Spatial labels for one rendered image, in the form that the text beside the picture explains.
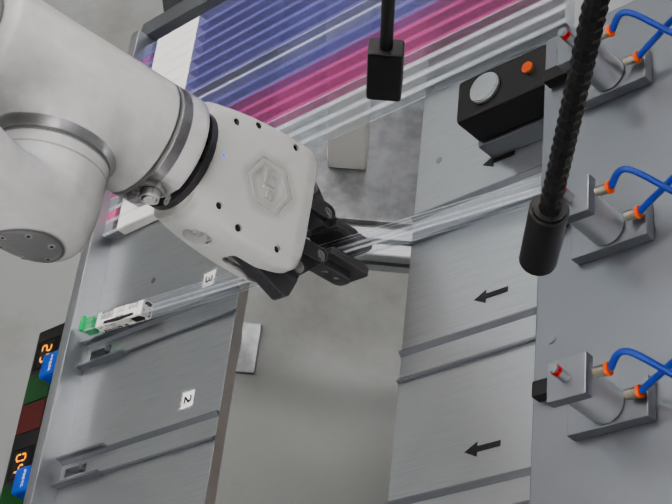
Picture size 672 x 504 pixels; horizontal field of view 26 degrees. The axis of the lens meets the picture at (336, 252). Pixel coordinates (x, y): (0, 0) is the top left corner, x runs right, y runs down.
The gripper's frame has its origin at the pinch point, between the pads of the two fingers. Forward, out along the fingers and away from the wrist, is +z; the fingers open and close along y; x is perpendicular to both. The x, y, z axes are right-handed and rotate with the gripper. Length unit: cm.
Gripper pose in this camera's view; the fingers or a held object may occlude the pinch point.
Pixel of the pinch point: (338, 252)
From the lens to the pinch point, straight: 107.6
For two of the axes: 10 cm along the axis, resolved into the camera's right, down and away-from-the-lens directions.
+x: -6.9, 2.5, 6.8
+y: 1.4, -8.7, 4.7
